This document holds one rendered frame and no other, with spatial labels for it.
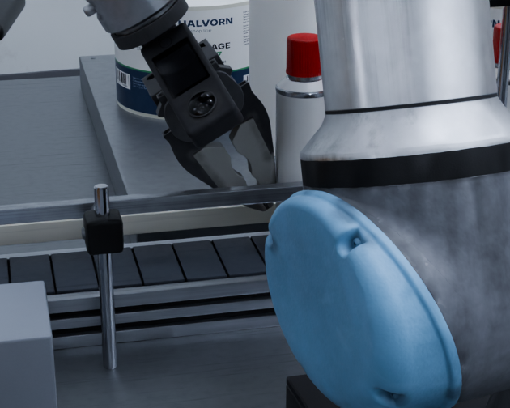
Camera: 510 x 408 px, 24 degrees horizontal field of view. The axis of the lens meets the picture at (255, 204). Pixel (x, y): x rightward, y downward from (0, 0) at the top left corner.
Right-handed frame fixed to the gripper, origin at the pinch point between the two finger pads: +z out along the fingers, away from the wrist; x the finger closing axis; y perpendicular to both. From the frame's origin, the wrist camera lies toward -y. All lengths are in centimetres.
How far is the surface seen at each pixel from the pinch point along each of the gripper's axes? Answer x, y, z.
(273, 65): -9.0, 24.9, -1.7
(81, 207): 13.4, -4.1, -10.4
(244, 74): -6.6, 43.9, 4.0
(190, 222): 6.9, 3.9, -0.3
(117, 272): 14.6, -0.9, -2.1
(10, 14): 35, 270, 26
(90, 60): 11, 75, 0
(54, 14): 30, 372, 55
